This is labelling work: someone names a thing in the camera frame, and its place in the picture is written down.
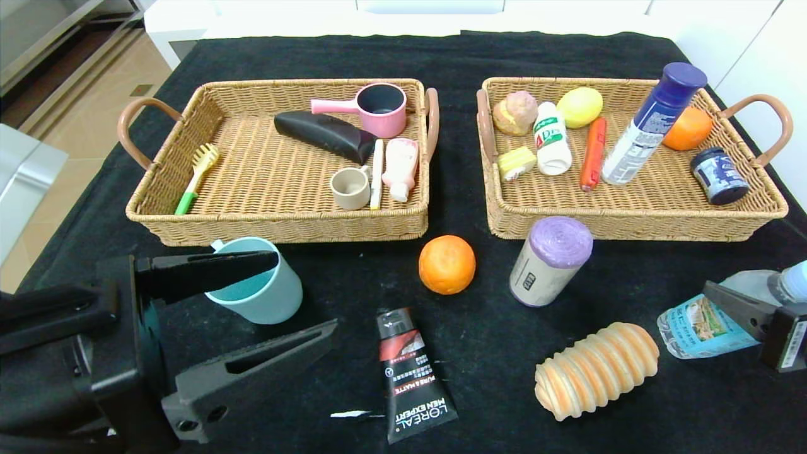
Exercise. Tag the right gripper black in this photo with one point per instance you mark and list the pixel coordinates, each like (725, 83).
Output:
(788, 340)

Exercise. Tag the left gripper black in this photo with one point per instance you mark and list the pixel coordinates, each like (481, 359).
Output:
(133, 340)

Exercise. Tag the clear water bottle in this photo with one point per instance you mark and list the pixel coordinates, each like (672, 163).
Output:
(693, 325)

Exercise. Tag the teal mug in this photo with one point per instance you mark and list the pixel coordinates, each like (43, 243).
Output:
(277, 306)

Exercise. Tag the striped bread loaf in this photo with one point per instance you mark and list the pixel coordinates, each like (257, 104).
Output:
(592, 372)

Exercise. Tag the black L'Oreal tube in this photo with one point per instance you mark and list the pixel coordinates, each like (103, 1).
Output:
(416, 391)

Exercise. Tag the dark blue jar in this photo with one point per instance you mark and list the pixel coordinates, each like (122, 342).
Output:
(719, 176)

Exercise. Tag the clear plastic film piece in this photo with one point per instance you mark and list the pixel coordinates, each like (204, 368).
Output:
(350, 414)

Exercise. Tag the orange fruit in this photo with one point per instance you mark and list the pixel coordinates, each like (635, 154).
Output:
(446, 265)
(690, 131)

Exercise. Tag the small beige cup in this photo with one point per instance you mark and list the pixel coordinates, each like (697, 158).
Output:
(350, 198)

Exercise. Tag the purple bag roll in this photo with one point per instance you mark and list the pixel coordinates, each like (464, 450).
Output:
(548, 271)

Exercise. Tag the blue and white spray can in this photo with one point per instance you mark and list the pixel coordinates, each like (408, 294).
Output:
(649, 123)

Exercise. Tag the orange red sausage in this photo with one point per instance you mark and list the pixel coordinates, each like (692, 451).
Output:
(592, 157)

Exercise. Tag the black curved pouch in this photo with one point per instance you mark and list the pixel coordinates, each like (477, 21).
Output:
(321, 133)

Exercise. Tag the white stick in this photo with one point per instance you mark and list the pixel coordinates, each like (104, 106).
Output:
(377, 176)

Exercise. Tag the black tablecloth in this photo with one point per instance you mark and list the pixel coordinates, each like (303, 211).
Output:
(441, 353)

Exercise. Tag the white bottle with green label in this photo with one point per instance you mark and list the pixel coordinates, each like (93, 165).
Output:
(551, 148)

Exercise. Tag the pink and white bottle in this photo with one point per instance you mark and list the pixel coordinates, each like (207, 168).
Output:
(401, 167)

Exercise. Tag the yellow lemon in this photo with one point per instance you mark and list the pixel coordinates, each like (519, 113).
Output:
(580, 107)

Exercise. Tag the pink toy saucepan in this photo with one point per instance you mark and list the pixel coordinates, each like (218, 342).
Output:
(384, 126)

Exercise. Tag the yellow cake slice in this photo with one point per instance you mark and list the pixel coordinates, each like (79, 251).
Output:
(517, 162)

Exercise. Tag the cream puff bun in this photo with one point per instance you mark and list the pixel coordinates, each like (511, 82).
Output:
(514, 113)

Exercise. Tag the grey metal shelf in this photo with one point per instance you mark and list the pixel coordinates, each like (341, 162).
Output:
(38, 38)

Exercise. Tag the white low cabinet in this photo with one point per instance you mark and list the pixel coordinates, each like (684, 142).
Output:
(441, 22)

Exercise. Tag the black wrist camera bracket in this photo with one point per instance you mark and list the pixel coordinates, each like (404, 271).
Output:
(57, 318)

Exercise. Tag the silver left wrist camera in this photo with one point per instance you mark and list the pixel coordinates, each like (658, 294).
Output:
(25, 189)

